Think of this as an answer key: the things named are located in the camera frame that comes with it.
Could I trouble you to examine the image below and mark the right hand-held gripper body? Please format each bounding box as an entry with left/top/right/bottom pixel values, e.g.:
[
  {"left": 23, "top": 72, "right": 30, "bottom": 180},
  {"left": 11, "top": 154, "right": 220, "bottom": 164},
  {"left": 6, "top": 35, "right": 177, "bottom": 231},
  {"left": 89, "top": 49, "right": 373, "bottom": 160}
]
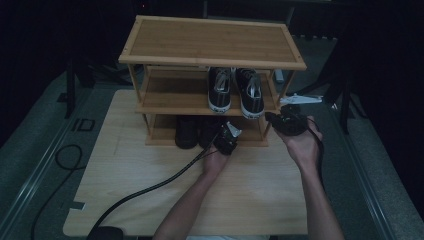
[{"left": 278, "top": 94, "right": 324, "bottom": 136}]

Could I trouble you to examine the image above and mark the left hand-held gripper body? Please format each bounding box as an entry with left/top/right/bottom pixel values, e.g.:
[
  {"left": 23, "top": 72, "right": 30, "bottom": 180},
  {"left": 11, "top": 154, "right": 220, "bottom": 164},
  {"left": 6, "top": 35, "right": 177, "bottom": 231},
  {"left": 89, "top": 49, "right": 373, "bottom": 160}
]
[{"left": 213, "top": 121, "right": 243, "bottom": 156}]

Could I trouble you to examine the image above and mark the black shoe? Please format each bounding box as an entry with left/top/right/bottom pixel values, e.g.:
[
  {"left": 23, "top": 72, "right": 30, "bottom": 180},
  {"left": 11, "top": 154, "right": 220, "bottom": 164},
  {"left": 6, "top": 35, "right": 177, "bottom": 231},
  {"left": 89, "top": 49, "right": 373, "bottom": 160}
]
[
  {"left": 198, "top": 115, "right": 226, "bottom": 149},
  {"left": 174, "top": 115, "right": 199, "bottom": 150}
]

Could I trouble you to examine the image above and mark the black and white sneaker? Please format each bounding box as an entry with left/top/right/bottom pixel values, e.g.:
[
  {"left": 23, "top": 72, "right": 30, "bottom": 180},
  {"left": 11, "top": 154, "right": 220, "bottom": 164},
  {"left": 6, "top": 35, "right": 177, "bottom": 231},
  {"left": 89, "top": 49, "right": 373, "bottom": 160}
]
[
  {"left": 234, "top": 68, "right": 266, "bottom": 120},
  {"left": 207, "top": 67, "right": 233, "bottom": 114}
]

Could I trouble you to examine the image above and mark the wooden shoe rack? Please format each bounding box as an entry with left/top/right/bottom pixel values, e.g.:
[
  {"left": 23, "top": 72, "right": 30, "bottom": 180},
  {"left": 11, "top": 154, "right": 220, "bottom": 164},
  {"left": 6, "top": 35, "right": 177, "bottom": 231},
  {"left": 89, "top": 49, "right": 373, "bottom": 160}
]
[{"left": 118, "top": 14, "right": 308, "bottom": 148}]

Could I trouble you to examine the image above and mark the person's left hand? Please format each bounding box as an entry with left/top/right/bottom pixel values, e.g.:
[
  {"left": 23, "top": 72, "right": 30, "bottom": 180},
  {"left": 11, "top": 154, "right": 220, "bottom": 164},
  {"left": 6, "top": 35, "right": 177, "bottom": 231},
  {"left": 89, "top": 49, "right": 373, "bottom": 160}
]
[{"left": 202, "top": 150, "right": 231, "bottom": 179}]

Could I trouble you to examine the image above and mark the person's right hand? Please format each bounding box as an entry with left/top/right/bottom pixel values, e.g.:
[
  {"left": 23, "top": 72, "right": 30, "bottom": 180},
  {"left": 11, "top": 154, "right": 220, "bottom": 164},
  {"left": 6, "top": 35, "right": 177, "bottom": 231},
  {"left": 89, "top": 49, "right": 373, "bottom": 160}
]
[{"left": 275, "top": 115, "right": 324, "bottom": 171}]

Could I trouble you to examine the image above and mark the dark metal stand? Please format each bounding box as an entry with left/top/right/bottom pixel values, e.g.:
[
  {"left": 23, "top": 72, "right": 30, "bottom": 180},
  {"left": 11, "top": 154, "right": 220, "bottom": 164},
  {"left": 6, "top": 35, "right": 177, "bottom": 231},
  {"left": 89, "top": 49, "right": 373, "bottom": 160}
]
[
  {"left": 286, "top": 33, "right": 368, "bottom": 134},
  {"left": 56, "top": 59, "right": 78, "bottom": 119}
]

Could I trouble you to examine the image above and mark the dark rounded object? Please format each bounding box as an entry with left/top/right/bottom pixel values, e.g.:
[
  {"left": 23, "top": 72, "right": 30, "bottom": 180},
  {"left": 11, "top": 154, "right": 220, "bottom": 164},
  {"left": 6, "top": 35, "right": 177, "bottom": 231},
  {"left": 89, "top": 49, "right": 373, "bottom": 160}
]
[{"left": 86, "top": 226, "right": 124, "bottom": 240}]

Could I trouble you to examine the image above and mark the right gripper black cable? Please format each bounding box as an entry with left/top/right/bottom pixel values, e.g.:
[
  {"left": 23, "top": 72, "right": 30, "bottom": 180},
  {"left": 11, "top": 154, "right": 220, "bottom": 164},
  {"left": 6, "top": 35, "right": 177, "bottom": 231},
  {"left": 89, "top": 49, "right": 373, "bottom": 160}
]
[{"left": 306, "top": 116, "right": 326, "bottom": 191}]

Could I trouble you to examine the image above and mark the black floor cable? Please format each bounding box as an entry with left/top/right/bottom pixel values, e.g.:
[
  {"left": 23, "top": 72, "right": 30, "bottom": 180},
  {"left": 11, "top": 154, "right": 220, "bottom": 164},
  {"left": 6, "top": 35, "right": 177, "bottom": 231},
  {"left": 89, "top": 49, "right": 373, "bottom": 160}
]
[{"left": 30, "top": 143, "right": 84, "bottom": 240}]

